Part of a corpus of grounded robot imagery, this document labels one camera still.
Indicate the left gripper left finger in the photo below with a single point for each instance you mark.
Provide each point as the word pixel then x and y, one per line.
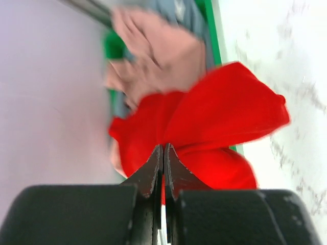
pixel 146 215

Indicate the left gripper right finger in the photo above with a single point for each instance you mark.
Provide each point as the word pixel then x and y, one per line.
pixel 178 178

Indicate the green plastic bin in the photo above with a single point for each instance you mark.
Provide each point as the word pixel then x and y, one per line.
pixel 120 106

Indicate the pink t shirt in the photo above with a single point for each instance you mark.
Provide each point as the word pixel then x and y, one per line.
pixel 166 57

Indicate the left aluminium corner post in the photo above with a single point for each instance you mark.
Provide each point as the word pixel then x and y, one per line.
pixel 94 9

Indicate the grey blue t shirt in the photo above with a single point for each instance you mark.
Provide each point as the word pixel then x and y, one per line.
pixel 188 14

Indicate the bright red t shirt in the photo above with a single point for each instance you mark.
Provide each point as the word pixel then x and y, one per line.
pixel 228 106

